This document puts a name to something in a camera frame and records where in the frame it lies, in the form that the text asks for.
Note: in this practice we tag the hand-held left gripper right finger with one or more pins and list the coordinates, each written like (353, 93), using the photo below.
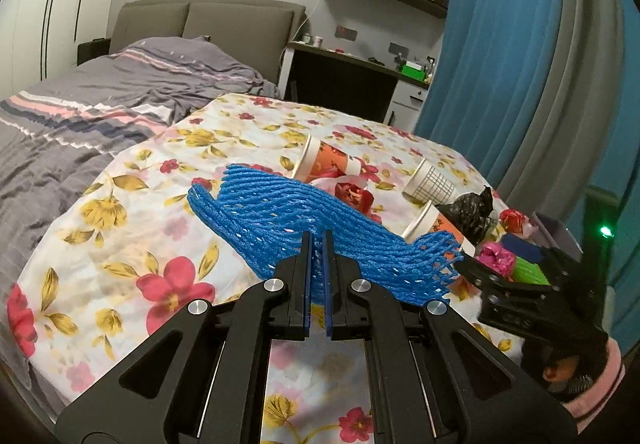
(329, 284)

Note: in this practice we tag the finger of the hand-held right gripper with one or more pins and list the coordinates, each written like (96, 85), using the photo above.
(480, 276)
(562, 265)

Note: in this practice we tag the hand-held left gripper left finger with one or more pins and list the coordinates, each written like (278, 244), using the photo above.
(308, 324)

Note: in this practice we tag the grey plastic bin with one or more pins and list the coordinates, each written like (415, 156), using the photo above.
(555, 229)

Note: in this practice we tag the red wrapper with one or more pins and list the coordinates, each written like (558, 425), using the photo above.
(352, 194)

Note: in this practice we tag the blue foam fruit net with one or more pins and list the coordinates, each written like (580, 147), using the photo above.
(280, 204)

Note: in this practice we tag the white grid paper cup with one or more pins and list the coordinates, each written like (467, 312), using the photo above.
(432, 181)

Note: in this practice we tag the person's right hand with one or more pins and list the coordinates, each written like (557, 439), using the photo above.
(595, 369)

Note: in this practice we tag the pink crumpled wrapper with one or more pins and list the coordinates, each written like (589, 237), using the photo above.
(495, 260)

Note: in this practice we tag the green crumpled wrapper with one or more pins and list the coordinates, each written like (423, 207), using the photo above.
(530, 271)

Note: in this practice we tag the blue packet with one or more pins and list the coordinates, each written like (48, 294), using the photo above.
(520, 246)

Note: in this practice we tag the black plastic bag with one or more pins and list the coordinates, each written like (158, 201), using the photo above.
(470, 214)

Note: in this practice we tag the red and white snack packet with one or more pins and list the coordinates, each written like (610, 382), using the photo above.
(512, 220)

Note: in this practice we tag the orange paper cup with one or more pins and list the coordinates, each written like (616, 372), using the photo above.
(325, 156)
(440, 223)

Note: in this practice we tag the floral tablecloth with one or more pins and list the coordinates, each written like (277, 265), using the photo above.
(150, 224)

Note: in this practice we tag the white desk drawer unit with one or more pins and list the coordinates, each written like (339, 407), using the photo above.
(407, 101)

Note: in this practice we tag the green box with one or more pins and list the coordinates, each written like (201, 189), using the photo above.
(412, 70)

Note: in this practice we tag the blue and grey panel curtain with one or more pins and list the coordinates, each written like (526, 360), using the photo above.
(490, 48)

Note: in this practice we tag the dark top desk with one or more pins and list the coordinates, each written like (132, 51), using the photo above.
(340, 54)

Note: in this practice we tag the grey striped duvet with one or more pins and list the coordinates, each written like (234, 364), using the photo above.
(75, 123)

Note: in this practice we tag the dark nightstand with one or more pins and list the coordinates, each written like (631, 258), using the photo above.
(92, 51)

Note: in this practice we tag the grey wall socket panel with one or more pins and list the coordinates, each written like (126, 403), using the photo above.
(398, 48)

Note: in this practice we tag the red wall socket panel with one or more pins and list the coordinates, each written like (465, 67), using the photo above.
(346, 32)

